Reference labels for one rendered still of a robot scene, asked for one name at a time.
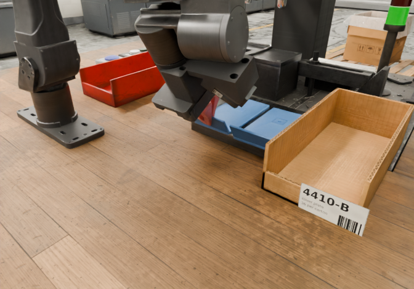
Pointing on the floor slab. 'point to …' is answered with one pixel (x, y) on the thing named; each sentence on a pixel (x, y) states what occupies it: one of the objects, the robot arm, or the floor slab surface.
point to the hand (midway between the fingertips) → (207, 119)
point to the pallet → (371, 65)
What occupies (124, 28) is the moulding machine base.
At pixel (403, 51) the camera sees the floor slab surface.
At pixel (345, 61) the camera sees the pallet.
